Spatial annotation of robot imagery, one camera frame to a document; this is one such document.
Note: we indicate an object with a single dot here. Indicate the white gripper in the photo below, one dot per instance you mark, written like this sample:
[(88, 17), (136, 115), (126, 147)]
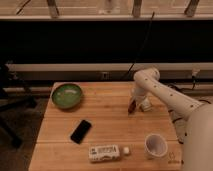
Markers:
[(139, 99)]

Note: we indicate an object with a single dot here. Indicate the dark red pepper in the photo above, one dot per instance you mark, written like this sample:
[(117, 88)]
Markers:
[(132, 107)]

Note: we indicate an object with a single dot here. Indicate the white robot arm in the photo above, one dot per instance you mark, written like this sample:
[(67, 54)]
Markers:
[(197, 154)]

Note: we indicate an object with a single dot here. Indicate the white paper cup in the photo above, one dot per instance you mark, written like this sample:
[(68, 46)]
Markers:
[(155, 146)]

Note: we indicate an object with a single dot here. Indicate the black smartphone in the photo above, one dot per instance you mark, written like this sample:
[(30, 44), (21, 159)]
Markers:
[(80, 131)]

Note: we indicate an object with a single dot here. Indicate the white labelled bottle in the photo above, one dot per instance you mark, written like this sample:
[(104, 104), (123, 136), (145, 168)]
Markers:
[(106, 153)]

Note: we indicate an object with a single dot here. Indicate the green bowl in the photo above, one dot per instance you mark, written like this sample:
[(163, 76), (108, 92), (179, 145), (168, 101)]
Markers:
[(67, 96)]

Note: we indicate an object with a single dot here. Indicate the black office chair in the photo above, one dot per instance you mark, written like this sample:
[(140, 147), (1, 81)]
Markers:
[(6, 76)]

